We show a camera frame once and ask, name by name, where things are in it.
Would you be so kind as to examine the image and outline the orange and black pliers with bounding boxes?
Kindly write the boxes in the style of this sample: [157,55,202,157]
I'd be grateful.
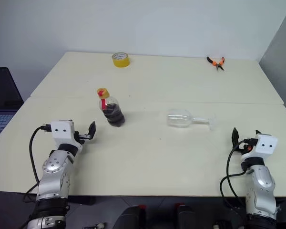
[206,56,226,72]

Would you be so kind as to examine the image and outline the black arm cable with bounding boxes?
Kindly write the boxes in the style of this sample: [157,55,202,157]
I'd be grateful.
[219,139,253,213]
[22,124,52,203]

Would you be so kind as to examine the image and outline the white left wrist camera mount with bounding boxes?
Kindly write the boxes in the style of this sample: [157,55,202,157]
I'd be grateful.
[50,120,83,153]

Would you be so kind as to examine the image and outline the plastic bottle with dark contents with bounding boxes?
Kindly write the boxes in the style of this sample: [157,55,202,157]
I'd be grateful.
[99,94,126,128]

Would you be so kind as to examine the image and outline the yellow bottle cap red mark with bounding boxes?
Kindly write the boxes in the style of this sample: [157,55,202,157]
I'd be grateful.
[96,87,110,99]

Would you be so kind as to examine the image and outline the yellow tape roll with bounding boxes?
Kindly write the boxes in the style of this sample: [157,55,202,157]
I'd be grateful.
[111,52,131,68]

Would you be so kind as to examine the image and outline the dark rounded shape red top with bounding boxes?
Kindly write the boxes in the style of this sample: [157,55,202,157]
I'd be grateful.
[175,203,200,229]
[114,204,147,229]

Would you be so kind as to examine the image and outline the clear plastic cup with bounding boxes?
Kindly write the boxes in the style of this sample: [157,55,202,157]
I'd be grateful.
[165,108,216,132]

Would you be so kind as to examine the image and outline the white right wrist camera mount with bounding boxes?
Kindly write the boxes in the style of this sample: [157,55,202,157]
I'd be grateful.
[242,134,278,165]

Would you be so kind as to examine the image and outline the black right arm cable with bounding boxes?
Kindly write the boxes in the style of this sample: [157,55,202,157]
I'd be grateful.
[219,139,253,213]

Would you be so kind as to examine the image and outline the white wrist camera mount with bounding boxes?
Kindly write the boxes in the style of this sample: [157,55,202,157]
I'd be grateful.
[50,120,83,153]
[242,134,278,165]

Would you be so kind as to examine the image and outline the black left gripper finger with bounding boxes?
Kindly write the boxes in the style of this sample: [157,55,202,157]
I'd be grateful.
[87,121,96,140]

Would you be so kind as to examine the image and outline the grey partition panel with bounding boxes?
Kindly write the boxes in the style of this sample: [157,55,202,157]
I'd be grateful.
[257,0,286,121]

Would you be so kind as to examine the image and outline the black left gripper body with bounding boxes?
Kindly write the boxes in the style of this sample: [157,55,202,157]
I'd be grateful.
[72,130,91,145]

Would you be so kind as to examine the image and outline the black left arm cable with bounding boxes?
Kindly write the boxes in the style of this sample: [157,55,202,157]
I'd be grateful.
[22,124,52,203]

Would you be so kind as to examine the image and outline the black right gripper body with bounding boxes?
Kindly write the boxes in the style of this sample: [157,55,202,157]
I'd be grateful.
[235,137,257,154]

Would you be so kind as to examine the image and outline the dark laptop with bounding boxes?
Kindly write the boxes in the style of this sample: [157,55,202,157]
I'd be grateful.
[0,67,25,144]

